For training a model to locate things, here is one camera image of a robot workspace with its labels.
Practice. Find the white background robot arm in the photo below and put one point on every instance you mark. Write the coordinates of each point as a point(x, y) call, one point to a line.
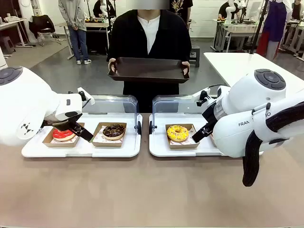
point(230, 12)

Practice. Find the grey step stool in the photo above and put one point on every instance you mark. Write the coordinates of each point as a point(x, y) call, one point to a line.
point(194, 54)

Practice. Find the cardboard box of chocolate donut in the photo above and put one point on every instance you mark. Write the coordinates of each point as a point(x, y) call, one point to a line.
point(107, 144)

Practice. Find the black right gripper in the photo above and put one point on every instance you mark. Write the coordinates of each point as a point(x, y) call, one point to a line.
point(210, 117)

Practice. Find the person in black jacket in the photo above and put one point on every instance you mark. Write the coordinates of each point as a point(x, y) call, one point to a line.
point(128, 35)

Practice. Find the bystander in grey hoodie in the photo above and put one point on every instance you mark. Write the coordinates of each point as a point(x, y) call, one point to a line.
point(74, 21)

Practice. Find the bystander in purple apron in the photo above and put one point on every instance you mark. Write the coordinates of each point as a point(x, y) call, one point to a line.
point(275, 21)

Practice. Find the black cover hinge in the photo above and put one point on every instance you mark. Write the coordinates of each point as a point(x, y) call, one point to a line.
point(139, 128)
point(151, 128)

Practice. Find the person's left hand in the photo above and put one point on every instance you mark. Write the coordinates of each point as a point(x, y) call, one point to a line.
point(187, 69)

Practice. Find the office chair with black jacket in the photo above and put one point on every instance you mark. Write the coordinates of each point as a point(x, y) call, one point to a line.
point(42, 26)

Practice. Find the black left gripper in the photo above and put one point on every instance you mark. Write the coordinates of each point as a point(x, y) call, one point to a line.
point(64, 124)

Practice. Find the black tripod pole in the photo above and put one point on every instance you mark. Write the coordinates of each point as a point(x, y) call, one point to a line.
point(258, 31)

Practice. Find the dark brown serving tray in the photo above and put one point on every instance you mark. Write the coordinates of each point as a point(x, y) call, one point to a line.
point(147, 69)

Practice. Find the cardboard box of red donut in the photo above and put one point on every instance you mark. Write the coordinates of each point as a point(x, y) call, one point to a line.
point(64, 144)

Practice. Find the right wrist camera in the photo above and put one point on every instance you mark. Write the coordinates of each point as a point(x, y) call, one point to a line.
point(200, 95)

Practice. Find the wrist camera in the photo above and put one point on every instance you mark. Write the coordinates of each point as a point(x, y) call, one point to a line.
point(200, 95)
point(86, 97)

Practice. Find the cardboard box of yellow donut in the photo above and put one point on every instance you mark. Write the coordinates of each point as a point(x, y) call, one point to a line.
point(183, 145)

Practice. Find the red glazed donut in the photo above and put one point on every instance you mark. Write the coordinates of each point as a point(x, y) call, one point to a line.
point(60, 135)

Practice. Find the paper liner under yellow donut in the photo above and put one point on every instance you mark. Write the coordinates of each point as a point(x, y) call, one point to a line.
point(191, 129)

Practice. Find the bystander in black shirt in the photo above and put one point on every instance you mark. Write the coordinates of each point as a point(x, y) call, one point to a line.
point(183, 9)

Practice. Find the person's right hand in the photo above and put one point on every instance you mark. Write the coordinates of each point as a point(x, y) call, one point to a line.
point(112, 66)

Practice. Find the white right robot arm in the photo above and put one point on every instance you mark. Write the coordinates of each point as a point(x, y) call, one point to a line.
point(249, 95)

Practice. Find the white display tray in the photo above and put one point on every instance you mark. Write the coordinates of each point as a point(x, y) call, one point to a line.
point(83, 149)
point(161, 147)

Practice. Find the black table with fruit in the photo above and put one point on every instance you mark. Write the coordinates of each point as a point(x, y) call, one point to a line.
point(97, 23)

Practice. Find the grey background work table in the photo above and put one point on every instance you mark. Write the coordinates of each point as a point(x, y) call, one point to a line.
point(237, 29)

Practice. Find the white desk with stool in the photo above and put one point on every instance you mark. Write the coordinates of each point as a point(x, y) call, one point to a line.
point(9, 25)

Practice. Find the paper liner under chocolate donut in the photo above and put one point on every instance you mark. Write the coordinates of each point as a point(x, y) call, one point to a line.
point(97, 140)

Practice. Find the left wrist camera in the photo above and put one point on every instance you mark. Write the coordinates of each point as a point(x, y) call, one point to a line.
point(86, 97)

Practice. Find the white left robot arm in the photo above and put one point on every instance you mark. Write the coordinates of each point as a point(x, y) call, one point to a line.
point(23, 99)

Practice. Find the paper liner under red donut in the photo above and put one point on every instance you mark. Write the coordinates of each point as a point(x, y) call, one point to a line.
point(74, 140)

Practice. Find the white side table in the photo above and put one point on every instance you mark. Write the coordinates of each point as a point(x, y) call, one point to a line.
point(237, 64)

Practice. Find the chocolate glazed donut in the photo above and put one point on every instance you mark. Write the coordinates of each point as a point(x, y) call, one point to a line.
point(114, 133)

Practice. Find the clear plastic tray cover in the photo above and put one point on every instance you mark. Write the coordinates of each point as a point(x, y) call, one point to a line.
point(109, 104)
point(175, 104)

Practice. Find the yellow sprinkled donut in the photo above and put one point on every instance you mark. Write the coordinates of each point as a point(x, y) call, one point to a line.
point(173, 136)

